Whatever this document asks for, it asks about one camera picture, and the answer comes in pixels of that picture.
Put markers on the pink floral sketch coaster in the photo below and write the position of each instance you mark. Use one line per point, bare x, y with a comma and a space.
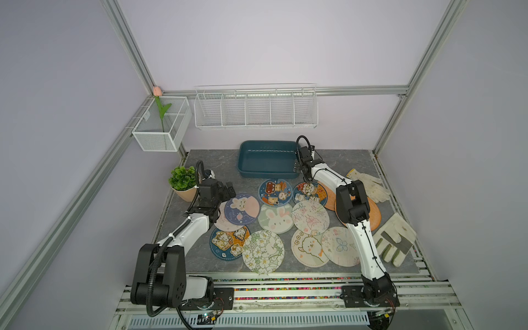
310, 217

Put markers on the white wire wall shelf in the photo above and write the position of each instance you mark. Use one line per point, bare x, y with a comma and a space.
256, 106

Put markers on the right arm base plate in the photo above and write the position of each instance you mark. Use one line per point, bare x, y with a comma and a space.
357, 296

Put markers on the blue bunny bear coaster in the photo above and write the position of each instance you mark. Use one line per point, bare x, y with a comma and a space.
312, 191

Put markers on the purple bunny coaster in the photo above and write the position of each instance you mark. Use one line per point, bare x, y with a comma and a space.
243, 209

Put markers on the orange round coaster far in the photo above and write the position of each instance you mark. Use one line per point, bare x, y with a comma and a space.
331, 198

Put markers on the blue bear picnic coaster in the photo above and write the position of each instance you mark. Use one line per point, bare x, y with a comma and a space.
275, 192

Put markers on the white flower green coaster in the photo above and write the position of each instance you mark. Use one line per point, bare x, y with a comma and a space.
263, 252

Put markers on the white grey glove near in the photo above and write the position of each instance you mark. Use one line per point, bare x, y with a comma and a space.
394, 240

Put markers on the white mesh wall basket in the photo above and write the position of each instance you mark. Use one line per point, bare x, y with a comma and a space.
148, 131

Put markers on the teal plastic storage box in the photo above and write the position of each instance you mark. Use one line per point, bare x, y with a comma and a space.
267, 159

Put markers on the white work glove far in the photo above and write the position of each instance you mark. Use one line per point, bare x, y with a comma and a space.
373, 186

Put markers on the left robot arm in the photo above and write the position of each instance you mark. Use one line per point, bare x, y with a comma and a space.
160, 280

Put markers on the butterfly cream coaster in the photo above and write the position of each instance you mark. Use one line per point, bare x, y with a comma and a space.
339, 247

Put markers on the pink artificial tulip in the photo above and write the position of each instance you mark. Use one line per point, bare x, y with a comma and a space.
162, 108

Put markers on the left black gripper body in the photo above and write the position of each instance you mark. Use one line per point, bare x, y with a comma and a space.
223, 195

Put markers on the blue orange toast coaster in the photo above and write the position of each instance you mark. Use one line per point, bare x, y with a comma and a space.
228, 246

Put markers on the green potted plant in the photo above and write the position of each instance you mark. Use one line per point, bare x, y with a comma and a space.
184, 182

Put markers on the green bunny coaster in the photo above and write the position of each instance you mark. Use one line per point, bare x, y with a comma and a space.
276, 219

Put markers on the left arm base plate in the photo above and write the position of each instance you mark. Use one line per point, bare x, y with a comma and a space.
222, 298

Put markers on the pink swirl coaster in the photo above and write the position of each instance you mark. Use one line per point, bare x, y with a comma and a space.
222, 223

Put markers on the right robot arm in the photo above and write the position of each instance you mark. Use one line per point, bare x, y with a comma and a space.
353, 208

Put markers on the alpaca cream coaster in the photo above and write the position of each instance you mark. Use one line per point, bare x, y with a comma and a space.
308, 250

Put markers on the orange round coaster near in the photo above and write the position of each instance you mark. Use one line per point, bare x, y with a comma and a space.
375, 216

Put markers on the orange round coaster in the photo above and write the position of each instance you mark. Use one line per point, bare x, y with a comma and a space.
331, 198
375, 216

